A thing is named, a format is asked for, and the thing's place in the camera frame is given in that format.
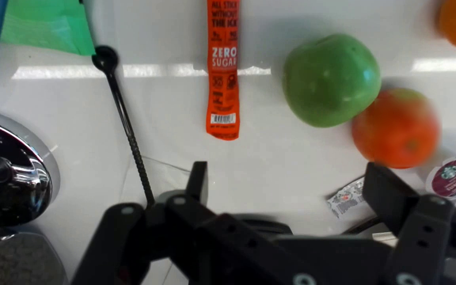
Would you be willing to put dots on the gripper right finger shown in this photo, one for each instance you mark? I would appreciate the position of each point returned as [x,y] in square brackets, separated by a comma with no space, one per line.
[418,237]

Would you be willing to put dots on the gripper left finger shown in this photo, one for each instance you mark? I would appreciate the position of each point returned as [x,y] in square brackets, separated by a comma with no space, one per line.
[196,233]

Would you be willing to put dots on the coffee pod with maroon lid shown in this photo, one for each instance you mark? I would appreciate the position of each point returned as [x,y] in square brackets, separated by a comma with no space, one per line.
[454,178]

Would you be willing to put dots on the black ladle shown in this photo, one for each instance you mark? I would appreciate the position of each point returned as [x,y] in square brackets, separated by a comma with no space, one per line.
[127,126]

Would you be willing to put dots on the glass container of coffee beans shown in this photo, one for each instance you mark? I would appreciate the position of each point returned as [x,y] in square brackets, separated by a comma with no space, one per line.
[18,259]

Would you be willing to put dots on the small white sachet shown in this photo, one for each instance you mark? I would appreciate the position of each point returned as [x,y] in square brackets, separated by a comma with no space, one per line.
[348,200]

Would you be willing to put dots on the red apple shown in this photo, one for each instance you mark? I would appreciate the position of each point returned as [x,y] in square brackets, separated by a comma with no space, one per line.
[398,130]

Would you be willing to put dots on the orange snack stick packet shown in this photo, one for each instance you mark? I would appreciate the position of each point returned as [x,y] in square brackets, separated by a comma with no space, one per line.
[223,79]

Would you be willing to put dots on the green apple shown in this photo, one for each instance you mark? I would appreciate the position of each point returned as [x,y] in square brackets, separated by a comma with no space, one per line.
[331,81]

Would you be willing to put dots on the green plastic bag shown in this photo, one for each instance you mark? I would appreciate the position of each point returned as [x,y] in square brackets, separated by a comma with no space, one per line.
[42,27]

